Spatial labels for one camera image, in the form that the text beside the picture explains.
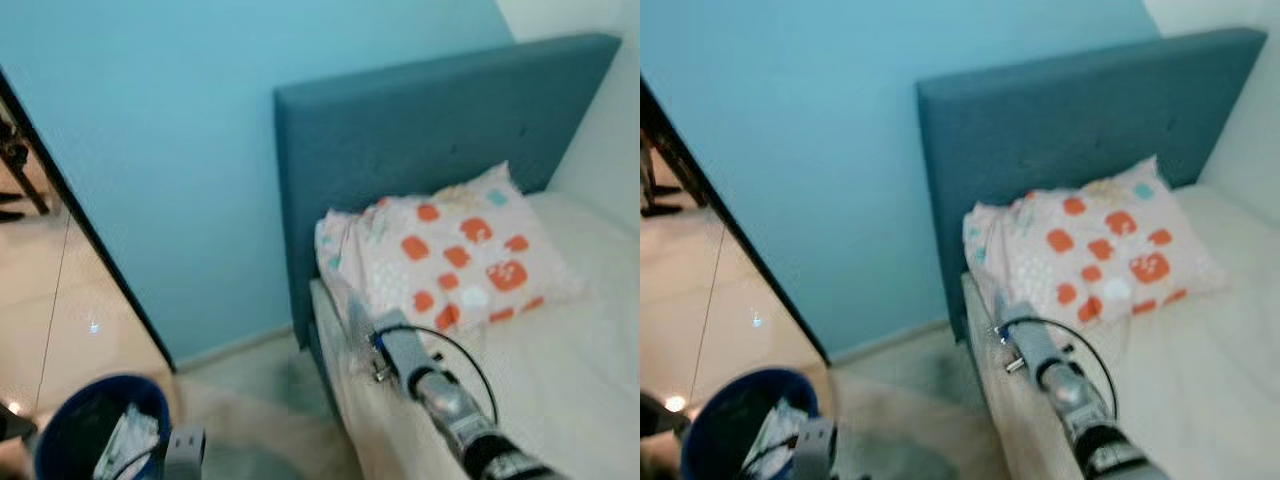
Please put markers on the teal upholstered headboard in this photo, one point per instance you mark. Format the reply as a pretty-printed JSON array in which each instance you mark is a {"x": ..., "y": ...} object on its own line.
[
  {"x": 1060, "y": 120},
  {"x": 420, "y": 130}
]

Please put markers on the bed with beige sheet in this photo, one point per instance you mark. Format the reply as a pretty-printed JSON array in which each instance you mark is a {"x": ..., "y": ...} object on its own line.
[
  {"x": 1200, "y": 380},
  {"x": 560, "y": 380}
]

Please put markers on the pink pillow with orange print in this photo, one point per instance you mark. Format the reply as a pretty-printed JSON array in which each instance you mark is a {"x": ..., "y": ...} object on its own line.
[
  {"x": 470, "y": 250},
  {"x": 1110, "y": 245}
]

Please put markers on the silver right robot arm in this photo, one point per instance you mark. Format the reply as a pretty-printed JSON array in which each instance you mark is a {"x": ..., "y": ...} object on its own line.
[
  {"x": 1075, "y": 390},
  {"x": 450, "y": 400}
]

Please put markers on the dark wooden chair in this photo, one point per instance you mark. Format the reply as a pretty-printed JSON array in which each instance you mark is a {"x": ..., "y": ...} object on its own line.
[
  {"x": 15, "y": 150},
  {"x": 660, "y": 180}
]

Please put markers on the white printed paper trash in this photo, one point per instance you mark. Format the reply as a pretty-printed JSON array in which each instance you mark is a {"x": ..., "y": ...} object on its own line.
[
  {"x": 775, "y": 440},
  {"x": 125, "y": 445}
]

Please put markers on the blue waste bin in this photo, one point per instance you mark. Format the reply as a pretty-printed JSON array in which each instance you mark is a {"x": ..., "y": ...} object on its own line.
[
  {"x": 725, "y": 425},
  {"x": 75, "y": 430}
]

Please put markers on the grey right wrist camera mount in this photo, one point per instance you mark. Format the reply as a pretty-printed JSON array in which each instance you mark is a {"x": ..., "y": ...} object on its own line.
[
  {"x": 1030, "y": 340},
  {"x": 400, "y": 345}
]

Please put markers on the black door frame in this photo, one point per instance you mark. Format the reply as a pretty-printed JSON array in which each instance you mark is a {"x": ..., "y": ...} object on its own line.
[
  {"x": 720, "y": 200},
  {"x": 60, "y": 178}
]

